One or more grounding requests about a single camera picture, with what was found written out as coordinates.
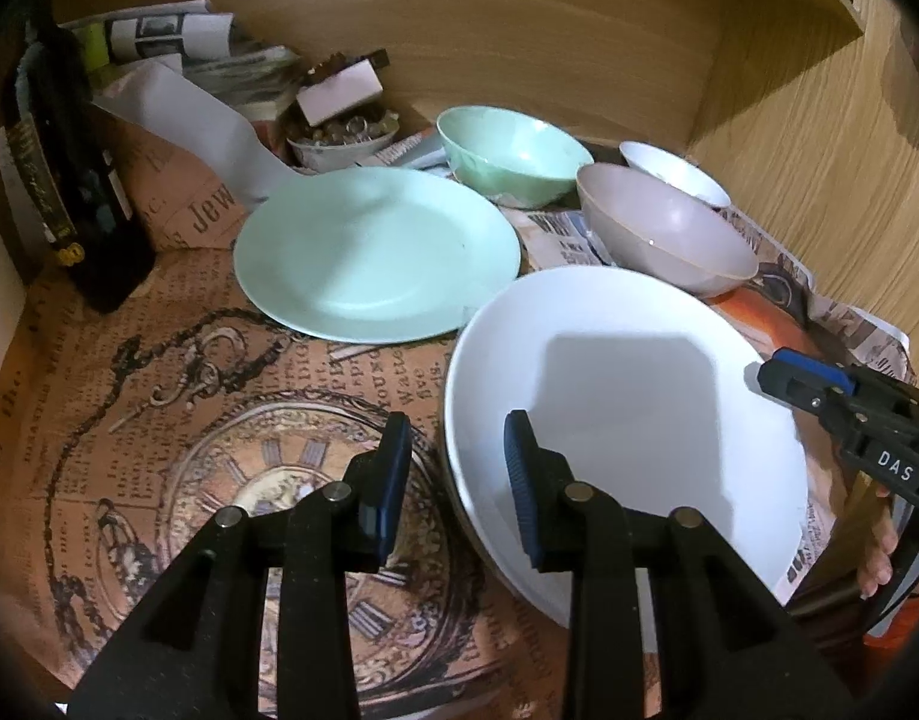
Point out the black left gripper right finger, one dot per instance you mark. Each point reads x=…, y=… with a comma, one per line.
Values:
x=725, y=647

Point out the stack of newspapers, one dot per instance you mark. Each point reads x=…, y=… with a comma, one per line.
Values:
x=205, y=46

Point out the white plate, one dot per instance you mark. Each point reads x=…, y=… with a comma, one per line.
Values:
x=650, y=395

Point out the person's right hand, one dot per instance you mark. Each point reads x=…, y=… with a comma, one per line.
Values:
x=875, y=569

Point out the mint green plate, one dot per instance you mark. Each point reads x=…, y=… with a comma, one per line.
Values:
x=374, y=255

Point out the white paper strip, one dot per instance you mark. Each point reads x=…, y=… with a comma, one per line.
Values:
x=164, y=103

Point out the small bowl of beads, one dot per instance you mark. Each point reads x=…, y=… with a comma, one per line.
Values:
x=341, y=144

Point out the small white bowl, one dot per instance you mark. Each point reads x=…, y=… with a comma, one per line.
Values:
x=675, y=171

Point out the small white box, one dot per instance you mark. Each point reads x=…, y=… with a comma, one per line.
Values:
x=355, y=85

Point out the mint green bowl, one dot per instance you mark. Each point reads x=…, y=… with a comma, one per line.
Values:
x=511, y=158

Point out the pale pink bowl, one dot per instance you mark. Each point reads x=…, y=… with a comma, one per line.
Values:
x=651, y=227

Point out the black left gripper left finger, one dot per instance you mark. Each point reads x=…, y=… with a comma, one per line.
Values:
x=191, y=647

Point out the dark wine bottle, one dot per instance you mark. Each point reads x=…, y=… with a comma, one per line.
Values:
x=64, y=164

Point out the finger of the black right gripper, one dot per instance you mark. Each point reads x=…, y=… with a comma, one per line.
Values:
x=793, y=387
x=834, y=376

